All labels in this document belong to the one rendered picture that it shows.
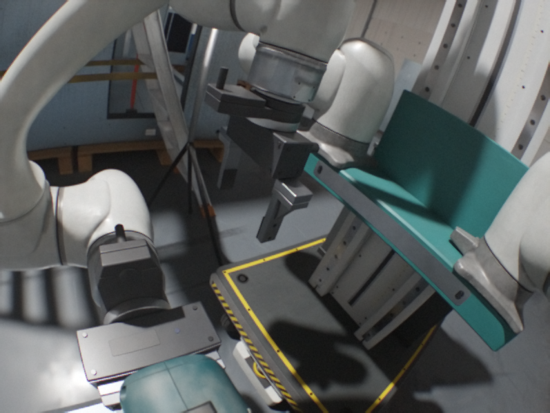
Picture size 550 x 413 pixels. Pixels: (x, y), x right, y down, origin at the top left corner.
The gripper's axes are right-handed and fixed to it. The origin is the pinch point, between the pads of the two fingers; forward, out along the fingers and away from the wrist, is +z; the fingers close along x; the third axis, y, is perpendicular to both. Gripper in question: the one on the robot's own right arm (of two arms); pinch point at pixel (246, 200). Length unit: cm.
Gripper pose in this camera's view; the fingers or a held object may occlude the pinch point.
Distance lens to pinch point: 40.0
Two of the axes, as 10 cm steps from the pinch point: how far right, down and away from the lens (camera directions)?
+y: 7.7, -1.3, 6.2
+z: -3.0, 7.9, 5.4
